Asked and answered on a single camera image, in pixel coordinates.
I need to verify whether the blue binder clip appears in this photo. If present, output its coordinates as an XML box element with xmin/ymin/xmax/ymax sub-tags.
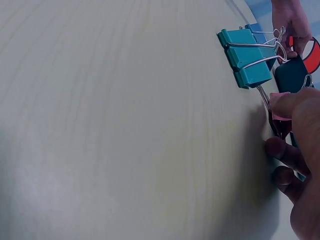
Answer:
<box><xmin>244</xmin><ymin>23</ymin><xmax>287</xmax><ymax>69</ymax></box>

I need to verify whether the teal binder clip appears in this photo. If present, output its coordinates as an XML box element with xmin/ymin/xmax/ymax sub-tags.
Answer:
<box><xmin>216</xmin><ymin>28</ymin><xmax>289</xmax><ymax>90</ymax></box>

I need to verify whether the person's right hand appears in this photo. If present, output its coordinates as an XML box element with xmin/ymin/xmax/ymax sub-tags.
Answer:
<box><xmin>264</xmin><ymin>86</ymin><xmax>320</xmax><ymax>240</ymax></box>

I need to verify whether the pink binder clip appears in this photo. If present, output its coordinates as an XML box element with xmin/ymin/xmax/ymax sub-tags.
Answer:
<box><xmin>256</xmin><ymin>84</ymin><xmax>293</xmax><ymax>140</ymax></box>

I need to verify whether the person's left hand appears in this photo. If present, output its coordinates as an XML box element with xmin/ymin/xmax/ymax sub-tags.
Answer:
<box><xmin>271</xmin><ymin>0</ymin><xmax>314</xmax><ymax>60</ymax></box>

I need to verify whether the dark binder clip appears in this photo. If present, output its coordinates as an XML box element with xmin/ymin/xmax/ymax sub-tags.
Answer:
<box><xmin>274</xmin><ymin>55</ymin><xmax>315</xmax><ymax>95</ymax></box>

